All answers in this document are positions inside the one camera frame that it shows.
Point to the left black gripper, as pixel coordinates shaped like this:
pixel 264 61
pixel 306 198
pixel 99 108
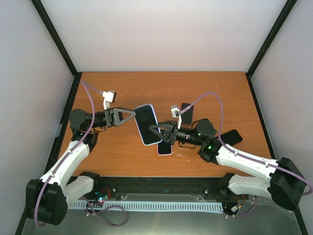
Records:
pixel 114 116

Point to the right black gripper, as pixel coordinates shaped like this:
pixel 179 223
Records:
pixel 170 130

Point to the maroon smartphone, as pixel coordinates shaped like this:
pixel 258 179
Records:
pixel 188 115

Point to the black smartphone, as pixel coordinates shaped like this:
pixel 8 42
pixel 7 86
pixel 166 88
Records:
pixel 163 148

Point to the light blue phone case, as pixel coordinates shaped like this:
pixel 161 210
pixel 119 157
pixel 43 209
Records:
pixel 154 115

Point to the blue smartphone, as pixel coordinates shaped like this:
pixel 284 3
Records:
pixel 146 124

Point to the pink phone case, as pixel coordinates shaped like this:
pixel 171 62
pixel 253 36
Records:
pixel 164 153

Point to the black phone case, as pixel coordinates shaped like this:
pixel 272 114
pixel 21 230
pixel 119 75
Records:
pixel 231 137

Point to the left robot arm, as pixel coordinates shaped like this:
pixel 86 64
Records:
pixel 48 198

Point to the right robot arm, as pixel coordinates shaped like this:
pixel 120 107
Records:
pixel 279 180

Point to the small electronics board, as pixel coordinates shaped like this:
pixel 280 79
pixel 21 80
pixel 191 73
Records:
pixel 103 196

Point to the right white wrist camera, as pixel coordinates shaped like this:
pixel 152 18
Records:
pixel 176 114

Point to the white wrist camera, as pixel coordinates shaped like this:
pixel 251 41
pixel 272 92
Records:
pixel 108 98
pixel 176 114

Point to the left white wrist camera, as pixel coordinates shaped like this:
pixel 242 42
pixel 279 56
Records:
pixel 108 98

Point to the black aluminium frame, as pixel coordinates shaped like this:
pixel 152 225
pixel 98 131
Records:
pixel 287 8

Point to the light blue cable duct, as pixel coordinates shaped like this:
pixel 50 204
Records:
pixel 148 206

